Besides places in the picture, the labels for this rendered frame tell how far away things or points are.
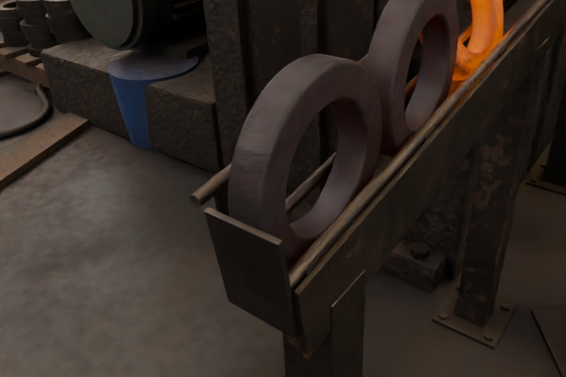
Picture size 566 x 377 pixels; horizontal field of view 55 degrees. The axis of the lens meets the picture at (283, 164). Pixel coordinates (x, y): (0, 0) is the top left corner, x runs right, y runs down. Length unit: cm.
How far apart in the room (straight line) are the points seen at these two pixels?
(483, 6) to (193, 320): 84
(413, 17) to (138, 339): 91
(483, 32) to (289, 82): 45
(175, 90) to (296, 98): 129
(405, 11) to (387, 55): 4
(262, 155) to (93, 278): 106
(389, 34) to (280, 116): 17
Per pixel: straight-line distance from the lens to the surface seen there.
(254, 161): 39
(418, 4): 53
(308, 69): 41
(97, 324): 129
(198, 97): 160
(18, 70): 272
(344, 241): 46
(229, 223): 41
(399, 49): 51
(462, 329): 120
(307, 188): 52
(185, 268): 136
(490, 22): 81
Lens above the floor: 88
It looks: 31 degrees down
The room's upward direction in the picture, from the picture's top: 3 degrees counter-clockwise
